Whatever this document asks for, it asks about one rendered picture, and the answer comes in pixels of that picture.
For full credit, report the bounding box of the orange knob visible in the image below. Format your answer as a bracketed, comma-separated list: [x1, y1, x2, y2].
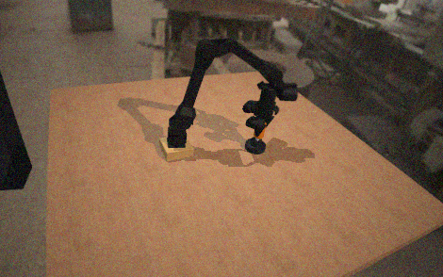
[254, 127, 266, 139]

